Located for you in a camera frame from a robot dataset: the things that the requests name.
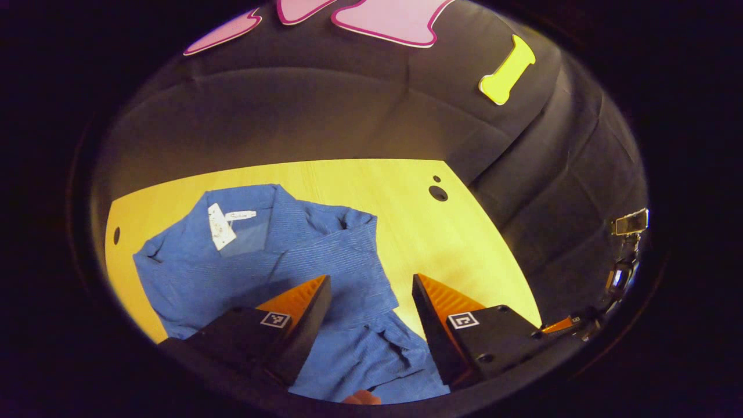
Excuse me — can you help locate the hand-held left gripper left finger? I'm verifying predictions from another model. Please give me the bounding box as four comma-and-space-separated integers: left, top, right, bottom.
158, 275, 333, 388

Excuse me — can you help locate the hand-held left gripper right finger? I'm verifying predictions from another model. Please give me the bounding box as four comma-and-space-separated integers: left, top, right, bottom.
412, 273, 546, 388

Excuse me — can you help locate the blue button shirt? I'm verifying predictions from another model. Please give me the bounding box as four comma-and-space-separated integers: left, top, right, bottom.
132, 183, 452, 404

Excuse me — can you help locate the silver device on stand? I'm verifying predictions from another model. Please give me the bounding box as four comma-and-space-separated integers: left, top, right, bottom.
604, 208, 650, 305

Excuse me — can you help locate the black backdrop cloth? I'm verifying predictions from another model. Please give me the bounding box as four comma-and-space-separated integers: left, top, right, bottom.
90, 0, 650, 326

